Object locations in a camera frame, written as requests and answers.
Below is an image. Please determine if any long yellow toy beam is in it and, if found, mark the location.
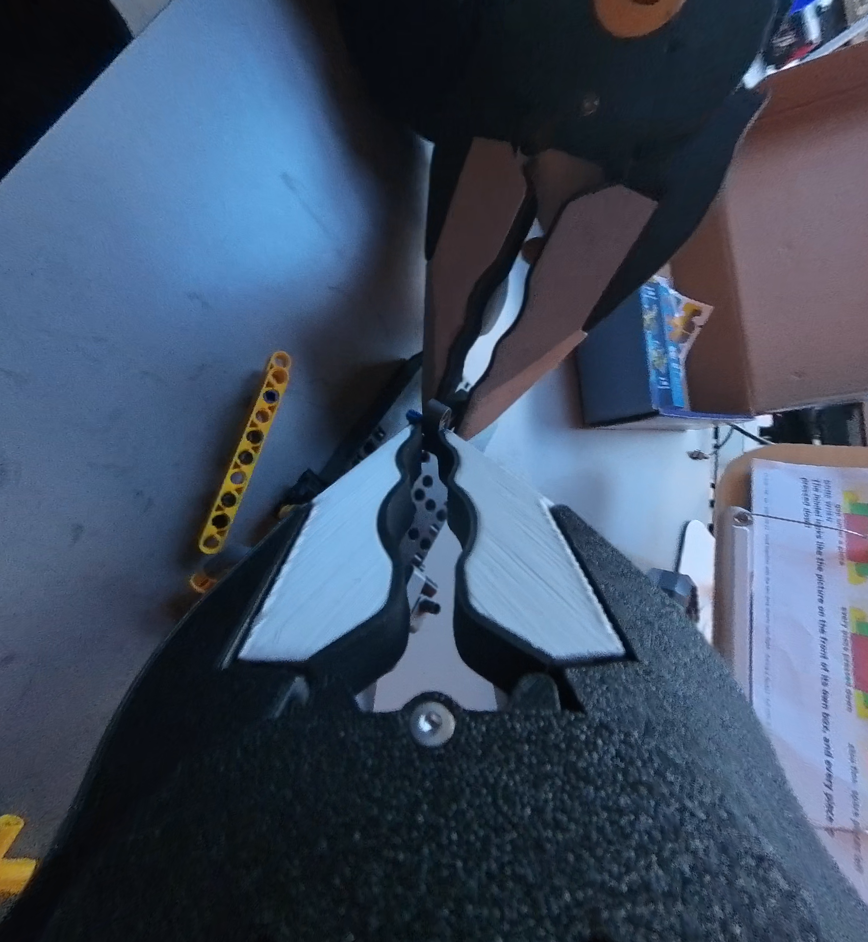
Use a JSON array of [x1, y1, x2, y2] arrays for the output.
[[197, 351, 294, 555]]

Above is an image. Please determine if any grey toy brick block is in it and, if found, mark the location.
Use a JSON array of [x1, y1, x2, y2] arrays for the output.
[[651, 567, 700, 619]]

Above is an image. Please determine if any black toy box assembly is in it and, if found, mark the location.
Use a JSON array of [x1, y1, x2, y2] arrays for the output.
[[278, 352, 429, 516]]

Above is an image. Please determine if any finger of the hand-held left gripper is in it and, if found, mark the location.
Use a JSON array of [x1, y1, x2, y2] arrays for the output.
[[455, 155, 650, 440], [424, 138, 534, 413]]

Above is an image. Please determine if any blue cardboard box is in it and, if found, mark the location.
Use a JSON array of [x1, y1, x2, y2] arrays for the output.
[[577, 29, 868, 431]]

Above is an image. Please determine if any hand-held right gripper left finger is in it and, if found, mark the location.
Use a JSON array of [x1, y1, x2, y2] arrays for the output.
[[237, 427, 419, 677]]

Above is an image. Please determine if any grey desk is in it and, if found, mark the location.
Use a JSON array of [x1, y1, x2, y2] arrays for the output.
[[0, 0, 722, 942]]

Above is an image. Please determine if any yellow red toy connector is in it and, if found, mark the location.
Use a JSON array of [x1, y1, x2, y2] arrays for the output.
[[0, 813, 38, 921]]

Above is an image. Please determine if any instruction booklet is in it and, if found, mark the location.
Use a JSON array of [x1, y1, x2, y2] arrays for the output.
[[643, 280, 715, 354]]

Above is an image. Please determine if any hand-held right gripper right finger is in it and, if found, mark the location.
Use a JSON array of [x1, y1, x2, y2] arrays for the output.
[[438, 429, 628, 687]]

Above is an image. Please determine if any instruction sign stand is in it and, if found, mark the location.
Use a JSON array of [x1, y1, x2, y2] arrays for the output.
[[680, 442, 868, 942]]

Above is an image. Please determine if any grey toy beam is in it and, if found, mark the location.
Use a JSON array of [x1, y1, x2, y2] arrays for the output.
[[399, 399, 456, 582]]

